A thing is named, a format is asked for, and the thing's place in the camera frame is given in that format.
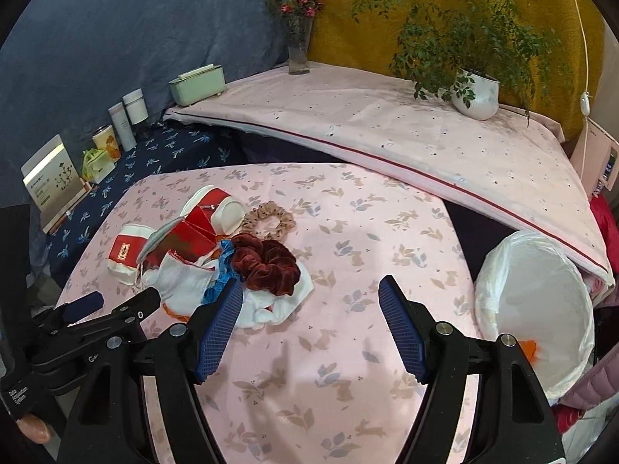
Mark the pink flower bouquet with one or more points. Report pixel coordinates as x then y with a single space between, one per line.
295 7

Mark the white plastic bag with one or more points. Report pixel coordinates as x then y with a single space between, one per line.
537 295

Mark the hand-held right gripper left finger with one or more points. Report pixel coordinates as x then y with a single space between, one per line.
220 333

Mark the blue lace strip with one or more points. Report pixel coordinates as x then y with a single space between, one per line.
223 270

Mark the tall white bottle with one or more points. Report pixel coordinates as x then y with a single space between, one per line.
122 128

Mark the red and white pouch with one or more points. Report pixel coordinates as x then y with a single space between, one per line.
226 212

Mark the grey curved strip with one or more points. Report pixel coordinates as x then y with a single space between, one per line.
158 240

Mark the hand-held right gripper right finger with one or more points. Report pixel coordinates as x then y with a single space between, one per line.
401 328

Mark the tan scrunchie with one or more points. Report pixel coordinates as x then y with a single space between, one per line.
251 220

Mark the plain white cloth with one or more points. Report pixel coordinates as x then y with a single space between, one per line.
295 295

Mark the glass vase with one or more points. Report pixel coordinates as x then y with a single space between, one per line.
299 53

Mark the dark red velvet scrunchie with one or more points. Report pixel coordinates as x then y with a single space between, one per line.
263 263

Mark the red white pack with label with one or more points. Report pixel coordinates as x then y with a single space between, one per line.
123 251

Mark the yellow printed can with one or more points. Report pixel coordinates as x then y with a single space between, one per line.
106 144

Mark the blue backdrop cloth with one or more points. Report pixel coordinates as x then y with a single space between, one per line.
121 24

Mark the pale green box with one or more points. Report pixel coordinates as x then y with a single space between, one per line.
198 87

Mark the pink appliance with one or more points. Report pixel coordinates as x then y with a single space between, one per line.
597 159

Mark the small green bag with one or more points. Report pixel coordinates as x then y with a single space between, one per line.
96 167

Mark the pink leaf print tablecloth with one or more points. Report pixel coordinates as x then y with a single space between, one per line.
348 261

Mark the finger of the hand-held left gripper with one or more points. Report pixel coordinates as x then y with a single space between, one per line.
133 309
82 305

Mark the white plant pot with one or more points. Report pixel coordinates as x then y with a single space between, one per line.
476 96

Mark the white cloth with red edge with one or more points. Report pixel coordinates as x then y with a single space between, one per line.
183 280

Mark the yellow backdrop cloth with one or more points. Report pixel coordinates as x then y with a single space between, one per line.
358 38

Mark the pink padded jacket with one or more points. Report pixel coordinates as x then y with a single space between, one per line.
592 382

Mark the orange scrap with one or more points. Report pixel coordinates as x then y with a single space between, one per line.
529 349

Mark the short white cylinder jar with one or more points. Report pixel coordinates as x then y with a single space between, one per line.
135 106

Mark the person's left hand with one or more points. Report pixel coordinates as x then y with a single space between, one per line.
34 429

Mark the green leafy plant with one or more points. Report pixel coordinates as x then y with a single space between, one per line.
464 24

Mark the navy floral cloth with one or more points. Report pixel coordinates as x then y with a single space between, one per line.
159 150

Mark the white printed card box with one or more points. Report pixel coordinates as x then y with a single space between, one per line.
51 176

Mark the pink pad with red stripe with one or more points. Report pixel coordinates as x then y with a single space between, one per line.
387 125

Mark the flat book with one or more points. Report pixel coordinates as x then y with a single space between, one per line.
65 215

